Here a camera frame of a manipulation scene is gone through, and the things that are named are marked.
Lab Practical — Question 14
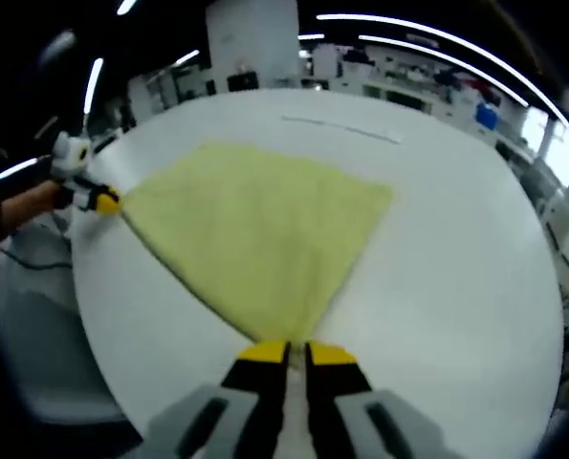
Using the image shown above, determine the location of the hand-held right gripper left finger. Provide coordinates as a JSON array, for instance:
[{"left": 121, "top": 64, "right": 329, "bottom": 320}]
[{"left": 139, "top": 339, "right": 292, "bottom": 459}]

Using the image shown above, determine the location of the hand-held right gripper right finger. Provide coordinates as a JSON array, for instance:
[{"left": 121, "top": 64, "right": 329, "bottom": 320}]
[{"left": 304, "top": 340, "right": 458, "bottom": 459}]

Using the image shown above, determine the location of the yellow black blue garment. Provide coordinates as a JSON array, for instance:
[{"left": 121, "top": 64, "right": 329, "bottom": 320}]
[{"left": 120, "top": 140, "right": 395, "bottom": 346}]

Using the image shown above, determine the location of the short ceiling light strip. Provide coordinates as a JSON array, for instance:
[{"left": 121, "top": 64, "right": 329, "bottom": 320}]
[{"left": 83, "top": 56, "right": 104, "bottom": 115}]

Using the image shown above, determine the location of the black chair back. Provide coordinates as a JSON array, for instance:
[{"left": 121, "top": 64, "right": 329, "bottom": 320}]
[{"left": 227, "top": 72, "right": 259, "bottom": 93}]

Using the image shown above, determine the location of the blue barrel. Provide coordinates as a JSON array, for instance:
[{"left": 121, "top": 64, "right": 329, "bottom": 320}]
[{"left": 474, "top": 101, "right": 501, "bottom": 131}]

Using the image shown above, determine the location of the long ceiling light strip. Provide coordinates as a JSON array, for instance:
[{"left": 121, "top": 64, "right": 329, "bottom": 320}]
[
  {"left": 358, "top": 33, "right": 530, "bottom": 108},
  {"left": 316, "top": 12, "right": 569, "bottom": 128}
]

